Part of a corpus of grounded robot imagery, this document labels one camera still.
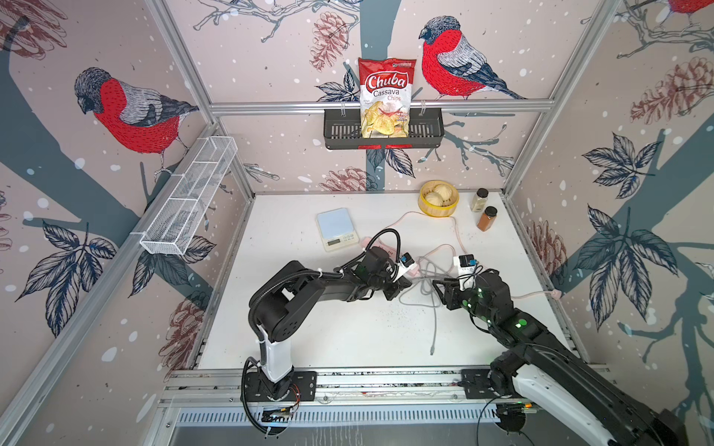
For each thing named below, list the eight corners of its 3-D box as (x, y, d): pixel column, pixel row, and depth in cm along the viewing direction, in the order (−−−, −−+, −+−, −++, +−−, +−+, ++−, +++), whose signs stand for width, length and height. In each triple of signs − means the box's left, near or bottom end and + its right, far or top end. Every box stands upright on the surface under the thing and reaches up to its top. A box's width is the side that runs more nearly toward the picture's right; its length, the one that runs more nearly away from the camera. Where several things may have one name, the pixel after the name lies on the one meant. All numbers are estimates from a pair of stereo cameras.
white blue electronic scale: (324, 252, 103) (323, 249, 102) (314, 217, 115) (314, 214, 113) (360, 243, 106) (359, 240, 105) (347, 209, 118) (347, 206, 116)
